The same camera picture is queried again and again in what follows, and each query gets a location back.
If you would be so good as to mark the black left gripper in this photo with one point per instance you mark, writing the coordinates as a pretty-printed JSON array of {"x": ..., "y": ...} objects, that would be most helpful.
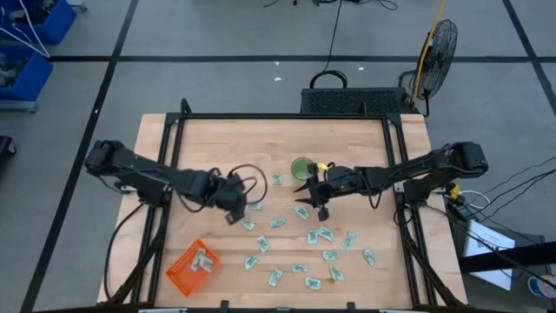
[{"x": 230, "y": 195}]

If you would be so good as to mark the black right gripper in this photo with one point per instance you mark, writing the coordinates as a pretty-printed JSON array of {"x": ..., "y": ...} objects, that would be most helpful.
[{"x": 330, "y": 187}]

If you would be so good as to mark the orange plastic basket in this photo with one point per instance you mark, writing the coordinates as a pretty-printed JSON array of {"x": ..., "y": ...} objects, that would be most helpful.
[{"x": 182, "y": 274}]

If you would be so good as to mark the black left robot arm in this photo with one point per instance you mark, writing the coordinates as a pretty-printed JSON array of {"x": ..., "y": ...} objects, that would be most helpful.
[{"x": 143, "y": 171}]

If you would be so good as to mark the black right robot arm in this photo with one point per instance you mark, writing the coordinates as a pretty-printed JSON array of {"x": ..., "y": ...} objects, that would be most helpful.
[{"x": 412, "y": 171}]

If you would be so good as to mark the green and white mug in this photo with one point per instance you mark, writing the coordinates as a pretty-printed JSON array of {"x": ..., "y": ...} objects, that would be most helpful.
[{"x": 299, "y": 168}]

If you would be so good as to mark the black perforated computer case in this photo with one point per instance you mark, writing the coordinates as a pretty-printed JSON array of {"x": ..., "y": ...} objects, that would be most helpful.
[{"x": 354, "y": 101}]

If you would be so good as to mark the yellow plug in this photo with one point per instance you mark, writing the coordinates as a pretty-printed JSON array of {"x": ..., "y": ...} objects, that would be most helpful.
[{"x": 454, "y": 191}]

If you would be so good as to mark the black floor fan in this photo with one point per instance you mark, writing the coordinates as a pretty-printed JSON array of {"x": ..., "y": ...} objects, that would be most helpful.
[{"x": 438, "y": 56}]

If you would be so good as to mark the white paper booklet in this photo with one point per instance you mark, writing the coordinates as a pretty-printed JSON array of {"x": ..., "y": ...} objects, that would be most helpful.
[{"x": 495, "y": 280}]

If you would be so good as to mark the black flat bar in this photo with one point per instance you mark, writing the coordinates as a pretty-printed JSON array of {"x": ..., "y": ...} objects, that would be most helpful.
[{"x": 512, "y": 256}]

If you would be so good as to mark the blue storage bin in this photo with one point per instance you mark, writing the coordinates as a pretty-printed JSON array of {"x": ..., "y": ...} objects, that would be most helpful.
[
  {"x": 61, "y": 24},
  {"x": 37, "y": 82}
]

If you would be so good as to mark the black floor object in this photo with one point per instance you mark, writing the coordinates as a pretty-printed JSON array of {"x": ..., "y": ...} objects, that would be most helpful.
[{"x": 6, "y": 145}]

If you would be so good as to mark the grey cart platform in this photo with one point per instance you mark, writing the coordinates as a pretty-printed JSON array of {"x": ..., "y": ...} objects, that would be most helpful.
[{"x": 17, "y": 106}]

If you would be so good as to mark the round tape roll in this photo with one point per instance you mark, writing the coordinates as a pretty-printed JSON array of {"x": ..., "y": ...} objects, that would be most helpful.
[{"x": 543, "y": 287}]

